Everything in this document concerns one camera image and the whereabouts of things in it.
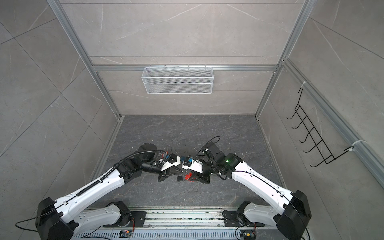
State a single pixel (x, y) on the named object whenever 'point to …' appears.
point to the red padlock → (187, 176)
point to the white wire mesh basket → (178, 80)
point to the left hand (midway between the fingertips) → (181, 167)
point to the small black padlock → (180, 178)
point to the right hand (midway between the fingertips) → (191, 173)
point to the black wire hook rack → (323, 150)
